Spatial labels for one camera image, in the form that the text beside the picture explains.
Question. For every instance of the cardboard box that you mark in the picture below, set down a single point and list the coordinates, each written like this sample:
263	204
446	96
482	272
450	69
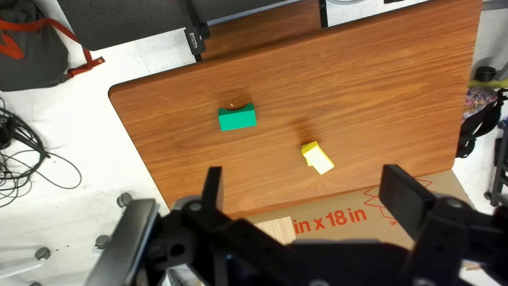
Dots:
344	216

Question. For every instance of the green block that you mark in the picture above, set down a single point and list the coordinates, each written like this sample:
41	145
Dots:
238	118

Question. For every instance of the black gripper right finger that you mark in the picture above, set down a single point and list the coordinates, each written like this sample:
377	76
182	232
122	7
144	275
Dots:
408	200

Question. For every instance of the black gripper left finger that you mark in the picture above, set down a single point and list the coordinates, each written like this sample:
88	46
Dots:
209	202

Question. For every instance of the dark grey backpack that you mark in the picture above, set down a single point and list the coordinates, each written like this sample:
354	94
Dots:
31	53

